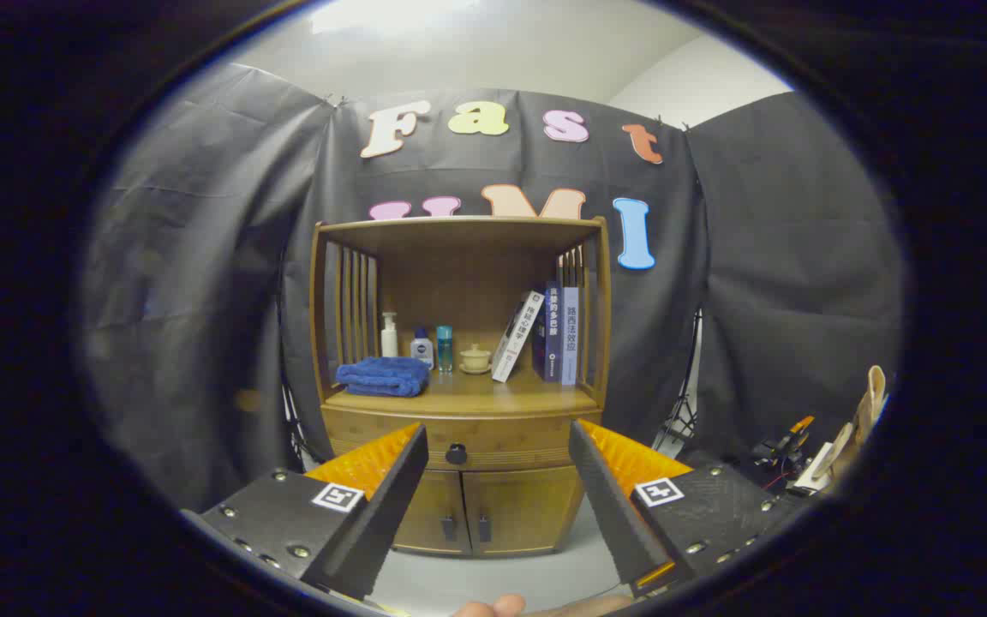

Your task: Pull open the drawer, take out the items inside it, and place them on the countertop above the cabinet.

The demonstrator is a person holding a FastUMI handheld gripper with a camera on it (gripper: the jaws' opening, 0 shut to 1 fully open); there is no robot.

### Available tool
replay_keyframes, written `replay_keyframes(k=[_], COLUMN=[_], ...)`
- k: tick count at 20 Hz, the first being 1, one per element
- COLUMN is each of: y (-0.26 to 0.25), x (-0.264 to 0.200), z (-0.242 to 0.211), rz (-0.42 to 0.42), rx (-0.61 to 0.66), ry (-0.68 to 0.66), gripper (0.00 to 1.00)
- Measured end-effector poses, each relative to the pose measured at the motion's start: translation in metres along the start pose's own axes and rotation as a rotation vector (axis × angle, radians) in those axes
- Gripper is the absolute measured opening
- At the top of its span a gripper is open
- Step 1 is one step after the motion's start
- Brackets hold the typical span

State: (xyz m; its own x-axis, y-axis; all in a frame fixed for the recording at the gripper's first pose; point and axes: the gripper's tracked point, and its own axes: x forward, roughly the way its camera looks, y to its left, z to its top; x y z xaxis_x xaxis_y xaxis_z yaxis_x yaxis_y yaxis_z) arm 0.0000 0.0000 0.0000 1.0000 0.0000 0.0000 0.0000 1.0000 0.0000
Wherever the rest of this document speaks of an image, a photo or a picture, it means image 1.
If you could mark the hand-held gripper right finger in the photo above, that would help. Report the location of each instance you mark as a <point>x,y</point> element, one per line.
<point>609,506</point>

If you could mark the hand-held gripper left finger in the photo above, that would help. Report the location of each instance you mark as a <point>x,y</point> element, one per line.
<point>382,514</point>

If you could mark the wooden cabinet door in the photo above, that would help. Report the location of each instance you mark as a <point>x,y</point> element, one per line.
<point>519,514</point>
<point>433,514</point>

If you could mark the wooden countertop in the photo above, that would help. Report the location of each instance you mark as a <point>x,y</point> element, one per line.
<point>502,394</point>

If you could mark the wooden cabinet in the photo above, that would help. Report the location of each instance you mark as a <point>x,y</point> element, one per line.
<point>459,274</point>

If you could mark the black tripod stand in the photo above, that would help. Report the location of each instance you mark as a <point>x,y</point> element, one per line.
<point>292,420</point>
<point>680,413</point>

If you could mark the folded blue towel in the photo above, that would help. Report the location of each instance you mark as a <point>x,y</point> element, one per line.
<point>382,377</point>

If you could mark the white bottle with blue cap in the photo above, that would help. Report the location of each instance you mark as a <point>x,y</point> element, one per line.
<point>422,351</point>

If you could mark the light blue book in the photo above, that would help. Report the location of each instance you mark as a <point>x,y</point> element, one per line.
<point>571,338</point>

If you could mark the dark blue book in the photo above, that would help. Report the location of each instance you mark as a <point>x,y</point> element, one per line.
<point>550,343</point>

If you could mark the white pump bottle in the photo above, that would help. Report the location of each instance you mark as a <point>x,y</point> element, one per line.
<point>389,341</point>

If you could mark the teal glass bottle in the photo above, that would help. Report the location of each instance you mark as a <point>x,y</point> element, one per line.
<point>445,350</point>

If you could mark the cream lidded teacup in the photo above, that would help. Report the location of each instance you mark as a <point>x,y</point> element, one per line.
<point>475,358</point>

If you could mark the white book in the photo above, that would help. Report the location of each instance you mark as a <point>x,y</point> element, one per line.
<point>517,336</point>

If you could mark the black backdrop cloth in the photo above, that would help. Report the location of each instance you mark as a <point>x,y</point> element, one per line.
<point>202,300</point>

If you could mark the beige wooden object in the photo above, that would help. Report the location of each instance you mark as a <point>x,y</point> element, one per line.
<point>875,390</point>

